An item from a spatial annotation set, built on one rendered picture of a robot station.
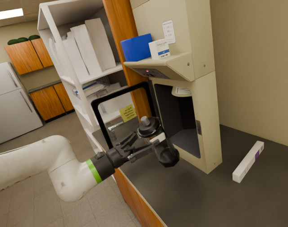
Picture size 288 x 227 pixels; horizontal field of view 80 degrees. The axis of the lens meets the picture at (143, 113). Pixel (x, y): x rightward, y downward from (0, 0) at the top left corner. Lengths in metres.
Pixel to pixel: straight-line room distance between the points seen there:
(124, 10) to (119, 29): 0.09
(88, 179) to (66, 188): 0.07
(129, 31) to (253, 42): 0.59
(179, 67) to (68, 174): 0.50
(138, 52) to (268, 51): 0.59
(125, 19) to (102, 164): 0.66
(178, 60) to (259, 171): 0.62
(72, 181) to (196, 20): 0.65
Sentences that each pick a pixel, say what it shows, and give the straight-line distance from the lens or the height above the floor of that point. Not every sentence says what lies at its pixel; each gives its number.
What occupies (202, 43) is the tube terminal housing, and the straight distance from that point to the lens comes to 0.68.
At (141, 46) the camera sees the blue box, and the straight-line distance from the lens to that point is 0.76.
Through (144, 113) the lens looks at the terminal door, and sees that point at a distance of 0.93.
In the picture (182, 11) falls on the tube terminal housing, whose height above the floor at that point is 1.64.
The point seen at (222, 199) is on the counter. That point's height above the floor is 0.94.
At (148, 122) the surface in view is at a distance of 0.69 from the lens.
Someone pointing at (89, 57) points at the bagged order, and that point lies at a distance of 1.79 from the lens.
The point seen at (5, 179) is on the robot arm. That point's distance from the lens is 0.56.
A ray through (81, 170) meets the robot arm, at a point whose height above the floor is 1.26.
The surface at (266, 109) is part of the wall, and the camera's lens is 1.10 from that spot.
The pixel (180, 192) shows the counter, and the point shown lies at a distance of 0.87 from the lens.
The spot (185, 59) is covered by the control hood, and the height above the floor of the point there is 1.49.
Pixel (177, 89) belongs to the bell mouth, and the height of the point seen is 1.35.
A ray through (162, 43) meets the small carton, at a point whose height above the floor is 1.56.
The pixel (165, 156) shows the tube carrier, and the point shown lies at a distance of 0.77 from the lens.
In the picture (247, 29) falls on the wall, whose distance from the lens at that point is 1.02.
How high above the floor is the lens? 1.61
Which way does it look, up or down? 24 degrees down
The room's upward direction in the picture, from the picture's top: 16 degrees counter-clockwise
